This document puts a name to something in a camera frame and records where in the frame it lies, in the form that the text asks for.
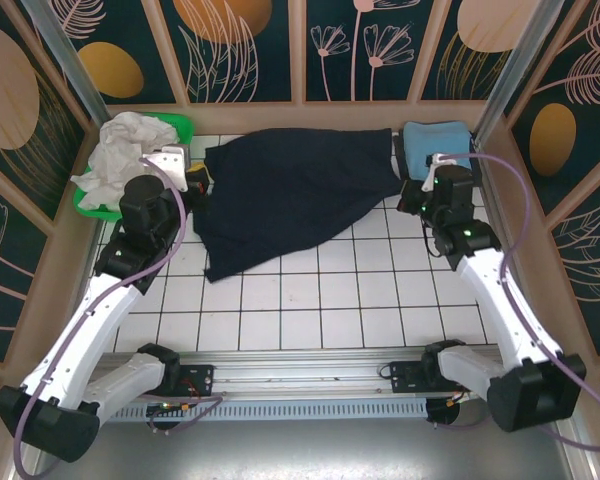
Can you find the small circuit board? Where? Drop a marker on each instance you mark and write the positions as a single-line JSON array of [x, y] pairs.
[[167, 406]]

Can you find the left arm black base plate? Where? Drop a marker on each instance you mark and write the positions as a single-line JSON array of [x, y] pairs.
[[200, 375]]

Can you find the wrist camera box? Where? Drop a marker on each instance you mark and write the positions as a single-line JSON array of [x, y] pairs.
[[172, 162], [430, 180]]

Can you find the folded light blue towel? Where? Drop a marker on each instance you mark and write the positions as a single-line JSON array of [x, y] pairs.
[[430, 137]]

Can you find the white t-shirt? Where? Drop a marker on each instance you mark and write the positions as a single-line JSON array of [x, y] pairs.
[[125, 145]]

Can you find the shiny metal sheet panel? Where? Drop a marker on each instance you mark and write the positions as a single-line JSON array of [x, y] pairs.
[[300, 450]]

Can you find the aluminium side rail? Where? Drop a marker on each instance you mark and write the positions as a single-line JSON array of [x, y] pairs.
[[495, 210]]

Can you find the green plastic basket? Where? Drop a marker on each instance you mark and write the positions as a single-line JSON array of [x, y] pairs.
[[182, 125]]

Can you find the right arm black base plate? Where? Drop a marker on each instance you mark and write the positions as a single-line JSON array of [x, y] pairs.
[[405, 375]]

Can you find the aluminium mounting rail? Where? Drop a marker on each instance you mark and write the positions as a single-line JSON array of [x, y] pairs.
[[300, 370]]

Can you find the grey folded t-shirt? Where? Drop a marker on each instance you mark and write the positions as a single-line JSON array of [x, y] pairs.
[[399, 155]]

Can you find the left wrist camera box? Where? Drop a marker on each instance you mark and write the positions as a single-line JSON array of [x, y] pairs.
[[172, 162]]

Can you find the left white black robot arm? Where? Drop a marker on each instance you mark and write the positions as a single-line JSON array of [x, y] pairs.
[[80, 340]]

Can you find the aluminium frame post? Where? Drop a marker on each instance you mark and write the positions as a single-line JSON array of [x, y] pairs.
[[76, 75], [505, 75]]

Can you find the navy blue t-shirt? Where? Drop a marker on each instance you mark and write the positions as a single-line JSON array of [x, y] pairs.
[[300, 190]]

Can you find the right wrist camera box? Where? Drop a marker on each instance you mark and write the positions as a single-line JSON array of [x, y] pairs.
[[430, 180]]

